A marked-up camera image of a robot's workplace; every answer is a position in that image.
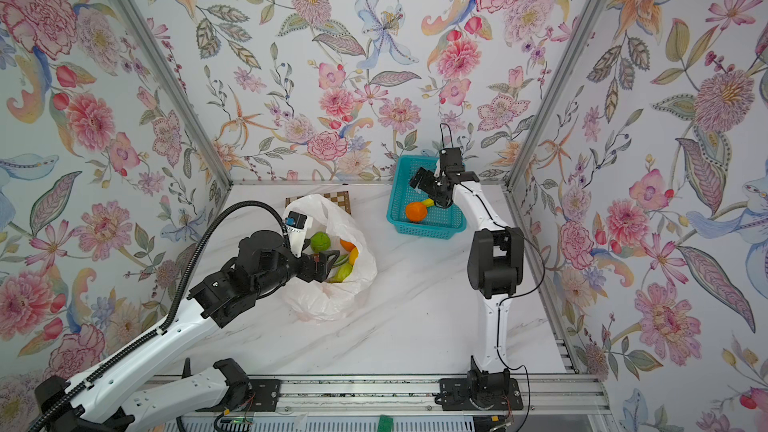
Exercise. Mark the teal plastic basket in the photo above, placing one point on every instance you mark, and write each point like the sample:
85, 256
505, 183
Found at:
439, 223

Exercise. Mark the orange fruit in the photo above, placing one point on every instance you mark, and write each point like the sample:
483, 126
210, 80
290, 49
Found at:
416, 212
352, 251

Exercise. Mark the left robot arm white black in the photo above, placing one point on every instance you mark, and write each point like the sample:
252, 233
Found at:
110, 396

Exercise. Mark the yellow green fruit in bag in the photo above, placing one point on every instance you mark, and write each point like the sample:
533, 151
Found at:
344, 271

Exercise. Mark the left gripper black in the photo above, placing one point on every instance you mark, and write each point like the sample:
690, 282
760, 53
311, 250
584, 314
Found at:
323, 269

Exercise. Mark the green apple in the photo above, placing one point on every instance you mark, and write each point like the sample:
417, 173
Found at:
320, 242

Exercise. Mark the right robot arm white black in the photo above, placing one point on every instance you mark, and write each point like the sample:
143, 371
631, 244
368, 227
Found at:
495, 269

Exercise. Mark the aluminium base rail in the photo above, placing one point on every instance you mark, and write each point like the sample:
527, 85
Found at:
529, 394

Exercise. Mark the white plastic bag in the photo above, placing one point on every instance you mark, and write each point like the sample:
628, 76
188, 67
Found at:
324, 301

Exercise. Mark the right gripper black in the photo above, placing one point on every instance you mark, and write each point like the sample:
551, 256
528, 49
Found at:
426, 185

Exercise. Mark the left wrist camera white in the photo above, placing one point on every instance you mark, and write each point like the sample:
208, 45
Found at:
297, 225

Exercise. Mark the green circuit board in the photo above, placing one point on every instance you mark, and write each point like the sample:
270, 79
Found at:
385, 424

